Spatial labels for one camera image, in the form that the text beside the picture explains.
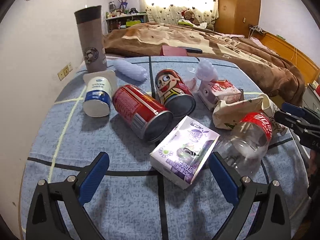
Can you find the paper bag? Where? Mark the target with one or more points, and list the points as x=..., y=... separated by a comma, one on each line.
x=227, y=115

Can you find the white blue yogurt bottle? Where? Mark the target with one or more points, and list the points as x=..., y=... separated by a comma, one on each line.
x=97, y=102

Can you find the pink red milk carton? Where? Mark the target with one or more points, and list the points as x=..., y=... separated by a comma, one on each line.
x=212, y=91

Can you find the purple milk carton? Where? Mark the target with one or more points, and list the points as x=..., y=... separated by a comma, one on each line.
x=183, y=152

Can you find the red drink can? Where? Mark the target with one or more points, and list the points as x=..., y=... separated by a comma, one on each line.
x=147, y=118

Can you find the wooden wardrobe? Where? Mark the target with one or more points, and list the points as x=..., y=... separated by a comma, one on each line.
x=237, y=16

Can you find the clear plastic jelly cup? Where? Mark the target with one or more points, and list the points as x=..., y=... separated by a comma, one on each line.
x=191, y=79

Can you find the white foam net sleeve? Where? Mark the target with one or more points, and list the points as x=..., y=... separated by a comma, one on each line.
x=206, y=71

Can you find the wall power socket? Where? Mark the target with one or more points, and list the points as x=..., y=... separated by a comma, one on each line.
x=65, y=71

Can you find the clear plastic cola bottle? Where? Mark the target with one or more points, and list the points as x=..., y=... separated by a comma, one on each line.
x=246, y=145

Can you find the white cluttered shelf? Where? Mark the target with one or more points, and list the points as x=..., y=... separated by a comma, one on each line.
x=122, y=18

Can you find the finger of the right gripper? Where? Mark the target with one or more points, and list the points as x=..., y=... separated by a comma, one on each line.
x=285, y=119
x=293, y=110

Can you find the cartoon face can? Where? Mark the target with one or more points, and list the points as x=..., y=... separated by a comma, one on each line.
x=174, y=94

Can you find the wooden headboard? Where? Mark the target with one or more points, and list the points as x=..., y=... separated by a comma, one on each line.
x=306, y=66

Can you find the pink box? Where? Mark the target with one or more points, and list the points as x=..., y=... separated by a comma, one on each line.
x=173, y=51

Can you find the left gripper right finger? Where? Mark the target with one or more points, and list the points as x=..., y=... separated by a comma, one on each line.
x=271, y=220

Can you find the grey travel tumbler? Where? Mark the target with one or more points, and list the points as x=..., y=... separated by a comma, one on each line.
x=88, y=22

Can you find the brown plush blanket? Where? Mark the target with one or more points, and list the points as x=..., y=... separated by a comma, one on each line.
x=274, y=75

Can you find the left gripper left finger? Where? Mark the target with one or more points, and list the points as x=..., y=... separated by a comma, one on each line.
x=45, y=220

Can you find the teddy bear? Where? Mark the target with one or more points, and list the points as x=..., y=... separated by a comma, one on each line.
x=190, y=16

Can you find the blue checked bed sheet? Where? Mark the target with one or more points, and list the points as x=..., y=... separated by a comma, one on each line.
x=133, y=201

